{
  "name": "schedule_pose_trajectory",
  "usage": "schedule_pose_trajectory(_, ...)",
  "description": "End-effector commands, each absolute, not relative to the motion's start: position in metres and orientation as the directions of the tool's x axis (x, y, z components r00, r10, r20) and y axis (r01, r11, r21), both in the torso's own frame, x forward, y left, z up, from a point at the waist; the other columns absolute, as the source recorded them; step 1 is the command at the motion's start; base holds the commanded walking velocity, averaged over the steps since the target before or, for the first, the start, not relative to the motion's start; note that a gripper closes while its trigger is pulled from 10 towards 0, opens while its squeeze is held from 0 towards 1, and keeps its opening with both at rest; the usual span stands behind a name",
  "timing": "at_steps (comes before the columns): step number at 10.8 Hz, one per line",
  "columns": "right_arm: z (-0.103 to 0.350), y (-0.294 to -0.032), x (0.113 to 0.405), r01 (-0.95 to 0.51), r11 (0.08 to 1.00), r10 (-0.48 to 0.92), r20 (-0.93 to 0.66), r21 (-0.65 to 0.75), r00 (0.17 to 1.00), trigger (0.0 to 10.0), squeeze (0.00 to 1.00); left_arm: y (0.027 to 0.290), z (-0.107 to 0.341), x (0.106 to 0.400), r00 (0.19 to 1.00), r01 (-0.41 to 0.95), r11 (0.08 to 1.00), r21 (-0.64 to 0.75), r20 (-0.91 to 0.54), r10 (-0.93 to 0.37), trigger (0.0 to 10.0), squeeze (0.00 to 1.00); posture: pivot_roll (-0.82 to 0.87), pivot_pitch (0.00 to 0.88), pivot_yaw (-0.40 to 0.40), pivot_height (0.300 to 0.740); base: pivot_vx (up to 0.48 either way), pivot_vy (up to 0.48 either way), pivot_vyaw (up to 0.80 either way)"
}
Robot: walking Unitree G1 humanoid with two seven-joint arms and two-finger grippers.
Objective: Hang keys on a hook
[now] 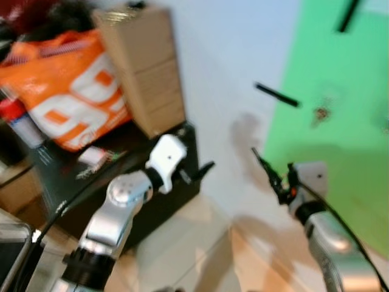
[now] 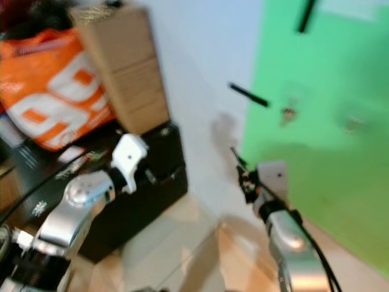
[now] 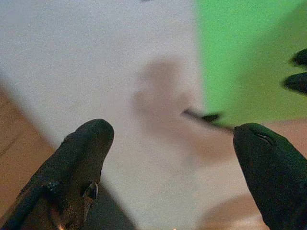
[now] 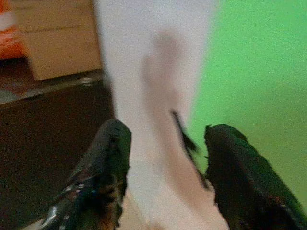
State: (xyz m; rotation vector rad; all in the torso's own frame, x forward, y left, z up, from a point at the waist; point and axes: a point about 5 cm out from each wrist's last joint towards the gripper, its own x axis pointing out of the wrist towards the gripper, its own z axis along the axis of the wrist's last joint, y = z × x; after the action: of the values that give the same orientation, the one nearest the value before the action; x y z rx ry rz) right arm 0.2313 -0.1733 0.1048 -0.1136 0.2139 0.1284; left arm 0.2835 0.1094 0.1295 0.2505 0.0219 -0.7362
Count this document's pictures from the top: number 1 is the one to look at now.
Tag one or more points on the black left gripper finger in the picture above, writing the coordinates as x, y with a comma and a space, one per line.
204, 170

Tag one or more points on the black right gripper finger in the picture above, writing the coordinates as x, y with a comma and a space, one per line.
265, 162

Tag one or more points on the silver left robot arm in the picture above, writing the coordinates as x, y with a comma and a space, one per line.
115, 207

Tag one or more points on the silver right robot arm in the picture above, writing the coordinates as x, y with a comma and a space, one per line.
331, 243

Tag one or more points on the large black box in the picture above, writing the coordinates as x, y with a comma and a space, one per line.
158, 207

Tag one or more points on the green backdrop sheet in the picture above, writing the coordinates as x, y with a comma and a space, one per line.
346, 152

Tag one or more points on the small white packet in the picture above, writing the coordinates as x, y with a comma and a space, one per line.
92, 157

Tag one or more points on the tall brown cardboard box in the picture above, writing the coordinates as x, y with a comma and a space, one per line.
146, 73

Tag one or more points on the orange and white bag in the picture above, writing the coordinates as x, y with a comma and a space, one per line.
61, 91

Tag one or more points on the low brown cardboard box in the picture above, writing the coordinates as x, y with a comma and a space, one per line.
18, 188

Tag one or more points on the red and white can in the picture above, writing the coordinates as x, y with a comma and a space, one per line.
15, 118

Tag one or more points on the dark red cloth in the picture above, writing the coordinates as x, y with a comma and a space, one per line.
24, 13

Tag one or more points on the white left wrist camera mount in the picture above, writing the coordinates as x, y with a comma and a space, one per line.
165, 157

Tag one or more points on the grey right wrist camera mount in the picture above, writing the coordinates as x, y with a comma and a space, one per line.
313, 176

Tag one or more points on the black wall hook bar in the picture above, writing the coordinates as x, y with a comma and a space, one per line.
348, 15
276, 95

